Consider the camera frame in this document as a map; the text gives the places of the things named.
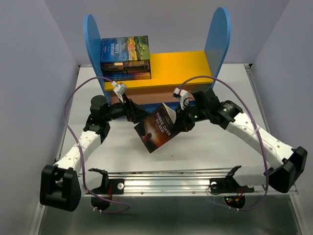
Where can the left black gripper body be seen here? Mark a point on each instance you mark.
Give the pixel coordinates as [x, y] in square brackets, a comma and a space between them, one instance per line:
[121, 109]

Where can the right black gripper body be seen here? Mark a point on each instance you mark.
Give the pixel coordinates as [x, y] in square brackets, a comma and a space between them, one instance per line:
[195, 114]

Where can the dark Days to See book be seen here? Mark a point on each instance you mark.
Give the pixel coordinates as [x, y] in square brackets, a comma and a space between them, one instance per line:
[157, 129]

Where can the Jane Eyre blue book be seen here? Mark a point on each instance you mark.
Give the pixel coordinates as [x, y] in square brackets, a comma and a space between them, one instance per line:
[129, 76]

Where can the A Tale of Two Cities book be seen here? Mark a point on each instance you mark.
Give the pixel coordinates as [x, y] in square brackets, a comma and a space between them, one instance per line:
[125, 73]

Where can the Little Women book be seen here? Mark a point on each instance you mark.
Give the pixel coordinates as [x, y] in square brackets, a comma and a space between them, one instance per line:
[126, 70]

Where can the Edward Rulane brown book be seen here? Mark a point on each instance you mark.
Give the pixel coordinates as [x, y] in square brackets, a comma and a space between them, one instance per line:
[126, 64]

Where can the Animal Farm book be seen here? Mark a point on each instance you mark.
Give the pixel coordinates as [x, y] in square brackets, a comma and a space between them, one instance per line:
[124, 49]

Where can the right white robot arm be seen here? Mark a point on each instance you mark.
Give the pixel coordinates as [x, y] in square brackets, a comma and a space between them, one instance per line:
[284, 164]

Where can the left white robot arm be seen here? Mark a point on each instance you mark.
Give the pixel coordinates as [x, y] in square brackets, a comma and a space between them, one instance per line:
[67, 181]

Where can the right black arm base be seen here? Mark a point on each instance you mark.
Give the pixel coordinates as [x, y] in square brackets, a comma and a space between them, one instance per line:
[235, 198]

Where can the blue and yellow wooden bookshelf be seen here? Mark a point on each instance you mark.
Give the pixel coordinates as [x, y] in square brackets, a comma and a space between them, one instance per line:
[171, 69]

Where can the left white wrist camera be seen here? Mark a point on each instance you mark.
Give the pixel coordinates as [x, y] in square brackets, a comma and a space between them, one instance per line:
[119, 89]

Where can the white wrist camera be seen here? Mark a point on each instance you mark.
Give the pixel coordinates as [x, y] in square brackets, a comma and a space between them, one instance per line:
[119, 89]
[182, 96]

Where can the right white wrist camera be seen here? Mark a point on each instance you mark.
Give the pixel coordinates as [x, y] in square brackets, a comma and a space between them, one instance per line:
[182, 96]

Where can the aluminium rail frame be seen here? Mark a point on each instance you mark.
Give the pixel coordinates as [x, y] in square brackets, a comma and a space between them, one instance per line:
[171, 181]

